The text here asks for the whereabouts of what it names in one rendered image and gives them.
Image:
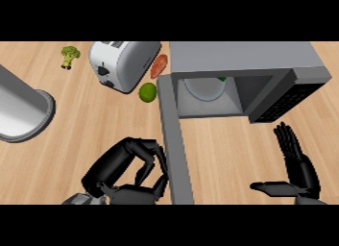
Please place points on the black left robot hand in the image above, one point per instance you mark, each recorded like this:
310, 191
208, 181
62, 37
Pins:
111, 166

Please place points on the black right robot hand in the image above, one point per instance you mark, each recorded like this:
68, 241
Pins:
302, 173

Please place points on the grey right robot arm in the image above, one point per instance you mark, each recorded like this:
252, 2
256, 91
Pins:
308, 201

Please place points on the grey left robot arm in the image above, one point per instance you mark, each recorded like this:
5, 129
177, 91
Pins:
81, 200

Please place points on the grey microwave door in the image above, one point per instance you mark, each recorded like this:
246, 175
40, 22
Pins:
174, 141

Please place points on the glass microwave turntable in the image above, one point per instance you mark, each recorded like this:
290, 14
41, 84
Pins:
205, 88

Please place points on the grey microwave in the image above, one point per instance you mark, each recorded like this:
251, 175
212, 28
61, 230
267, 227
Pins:
252, 77

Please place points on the green lime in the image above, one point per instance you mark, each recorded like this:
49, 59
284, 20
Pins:
147, 92

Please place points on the white toaster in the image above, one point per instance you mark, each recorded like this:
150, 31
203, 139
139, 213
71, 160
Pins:
121, 64

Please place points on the small green item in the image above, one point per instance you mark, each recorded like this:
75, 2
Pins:
221, 78

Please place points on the green broccoli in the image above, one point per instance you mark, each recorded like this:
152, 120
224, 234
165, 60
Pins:
69, 56

